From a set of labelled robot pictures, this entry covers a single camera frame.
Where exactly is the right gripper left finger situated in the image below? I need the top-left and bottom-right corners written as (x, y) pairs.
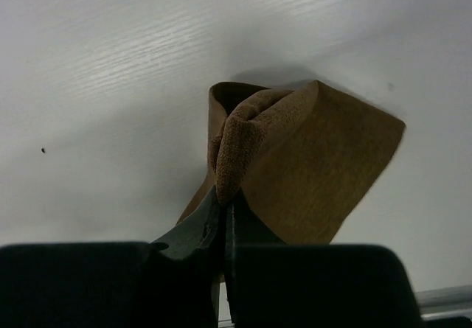
top-left (1, 190), bottom-right (223, 327)

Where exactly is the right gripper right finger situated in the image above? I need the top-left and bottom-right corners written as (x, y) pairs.
top-left (225, 194), bottom-right (424, 327)

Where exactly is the brown cloth napkin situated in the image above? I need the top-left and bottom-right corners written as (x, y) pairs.
top-left (183, 81), bottom-right (406, 245)

